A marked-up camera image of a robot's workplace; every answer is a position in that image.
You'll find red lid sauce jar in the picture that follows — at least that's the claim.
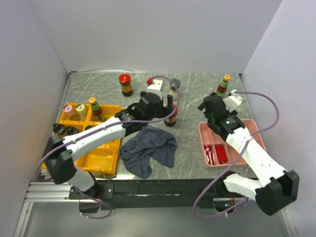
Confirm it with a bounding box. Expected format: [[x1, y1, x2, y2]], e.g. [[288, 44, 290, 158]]
[[118, 74, 133, 97], [164, 110, 178, 127]]

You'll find yellow cap green label bottle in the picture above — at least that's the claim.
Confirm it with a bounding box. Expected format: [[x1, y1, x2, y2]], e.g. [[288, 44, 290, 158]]
[[88, 97, 106, 122]]

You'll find green lid cream bottle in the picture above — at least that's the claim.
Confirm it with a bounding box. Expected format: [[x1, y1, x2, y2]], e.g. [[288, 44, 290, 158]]
[[75, 104, 87, 121]]

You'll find white powder bottle black cap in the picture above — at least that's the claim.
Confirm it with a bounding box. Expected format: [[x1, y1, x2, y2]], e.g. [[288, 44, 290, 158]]
[[66, 126, 79, 136]]

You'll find round black cap dark bottle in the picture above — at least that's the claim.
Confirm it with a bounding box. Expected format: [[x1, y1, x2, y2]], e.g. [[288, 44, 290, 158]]
[[52, 123, 67, 137]]

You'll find small black lid spice jar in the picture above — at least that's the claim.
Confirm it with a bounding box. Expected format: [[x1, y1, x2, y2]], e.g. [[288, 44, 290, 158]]
[[84, 125, 94, 131]]

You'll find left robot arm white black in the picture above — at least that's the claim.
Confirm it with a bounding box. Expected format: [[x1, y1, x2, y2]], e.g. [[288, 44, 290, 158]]
[[42, 92, 175, 198]]

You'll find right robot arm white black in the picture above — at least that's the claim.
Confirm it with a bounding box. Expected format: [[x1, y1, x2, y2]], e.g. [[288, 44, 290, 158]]
[[198, 90, 300, 216]]

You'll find salt grinder black top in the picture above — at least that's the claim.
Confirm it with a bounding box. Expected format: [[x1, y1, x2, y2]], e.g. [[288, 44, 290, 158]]
[[169, 78, 181, 101]]

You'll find yellow cap chili sauce bottle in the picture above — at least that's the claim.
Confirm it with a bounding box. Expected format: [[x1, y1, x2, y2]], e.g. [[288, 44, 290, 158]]
[[216, 75, 231, 98]]

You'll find dark blue cloth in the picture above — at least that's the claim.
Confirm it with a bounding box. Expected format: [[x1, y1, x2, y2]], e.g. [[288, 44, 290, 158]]
[[119, 125, 177, 179]]

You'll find red white striped packet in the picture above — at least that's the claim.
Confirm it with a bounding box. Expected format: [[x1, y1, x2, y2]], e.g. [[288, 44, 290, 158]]
[[203, 145, 215, 165]]

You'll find pink compartment tray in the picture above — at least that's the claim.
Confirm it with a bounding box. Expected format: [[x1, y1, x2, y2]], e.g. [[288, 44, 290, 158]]
[[198, 119, 267, 170]]

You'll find red packet in tray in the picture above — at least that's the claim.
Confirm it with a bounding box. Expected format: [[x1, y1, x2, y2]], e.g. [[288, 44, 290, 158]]
[[215, 145, 228, 164]]

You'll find yellow compartment organizer tray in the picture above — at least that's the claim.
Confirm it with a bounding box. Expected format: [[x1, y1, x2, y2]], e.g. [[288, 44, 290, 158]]
[[57, 103, 122, 175]]

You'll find pink lid bottle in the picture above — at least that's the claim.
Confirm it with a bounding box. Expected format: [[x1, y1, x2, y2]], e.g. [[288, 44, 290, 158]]
[[63, 104, 75, 120]]

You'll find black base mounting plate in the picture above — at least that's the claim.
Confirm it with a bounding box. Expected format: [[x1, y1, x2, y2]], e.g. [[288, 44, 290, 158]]
[[68, 179, 237, 214]]

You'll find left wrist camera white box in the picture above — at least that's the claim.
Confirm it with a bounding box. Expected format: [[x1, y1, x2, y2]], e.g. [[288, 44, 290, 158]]
[[146, 78, 164, 99]]

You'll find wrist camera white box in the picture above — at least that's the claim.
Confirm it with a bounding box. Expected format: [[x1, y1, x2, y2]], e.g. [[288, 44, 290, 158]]
[[223, 90, 242, 113], [146, 78, 164, 99]]

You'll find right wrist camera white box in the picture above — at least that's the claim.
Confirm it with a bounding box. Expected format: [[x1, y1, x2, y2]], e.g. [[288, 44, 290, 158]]
[[223, 90, 242, 113]]

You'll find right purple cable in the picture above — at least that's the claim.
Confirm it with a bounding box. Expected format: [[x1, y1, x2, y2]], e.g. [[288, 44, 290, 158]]
[[192, 90, 280, 219]]

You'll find aluminium frame rail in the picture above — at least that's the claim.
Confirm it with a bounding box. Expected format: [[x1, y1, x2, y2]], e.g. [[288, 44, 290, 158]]
[[13, 172, 99, 237]]

